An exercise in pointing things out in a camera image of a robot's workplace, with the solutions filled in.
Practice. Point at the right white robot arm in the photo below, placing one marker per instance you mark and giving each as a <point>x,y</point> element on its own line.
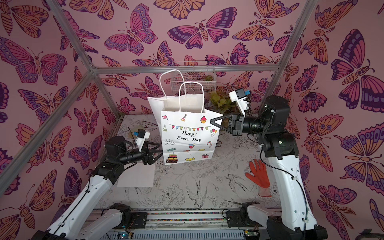
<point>281,151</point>

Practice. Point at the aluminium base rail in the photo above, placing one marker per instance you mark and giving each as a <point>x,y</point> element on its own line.
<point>186,223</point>

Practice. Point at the aluminium frame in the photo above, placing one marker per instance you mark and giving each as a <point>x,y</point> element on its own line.
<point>26,152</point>

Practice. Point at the green potted plant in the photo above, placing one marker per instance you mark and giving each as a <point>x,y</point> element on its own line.
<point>221,104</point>

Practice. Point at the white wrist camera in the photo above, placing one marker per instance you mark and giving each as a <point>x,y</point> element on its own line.
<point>242,99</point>
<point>140,136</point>

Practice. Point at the white wire wall basket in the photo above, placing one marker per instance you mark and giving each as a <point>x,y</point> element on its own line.
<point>189,69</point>

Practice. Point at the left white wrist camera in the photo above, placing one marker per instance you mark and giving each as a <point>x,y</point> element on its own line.
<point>140,136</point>

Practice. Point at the red rubber glove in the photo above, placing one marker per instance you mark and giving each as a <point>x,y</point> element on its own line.
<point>258,175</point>

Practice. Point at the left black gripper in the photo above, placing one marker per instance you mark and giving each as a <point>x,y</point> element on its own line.
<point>148,159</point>

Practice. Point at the small succulent in basket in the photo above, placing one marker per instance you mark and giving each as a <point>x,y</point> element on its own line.
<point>208,78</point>

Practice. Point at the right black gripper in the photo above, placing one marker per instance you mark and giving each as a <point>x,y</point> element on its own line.
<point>234,125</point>

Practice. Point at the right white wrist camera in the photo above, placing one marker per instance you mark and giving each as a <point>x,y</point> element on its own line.
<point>242,99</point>

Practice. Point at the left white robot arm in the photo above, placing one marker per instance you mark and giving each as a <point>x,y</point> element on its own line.
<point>121,155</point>

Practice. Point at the white paper bag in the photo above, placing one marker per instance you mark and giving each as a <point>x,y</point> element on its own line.
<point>185,126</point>
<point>139,175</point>

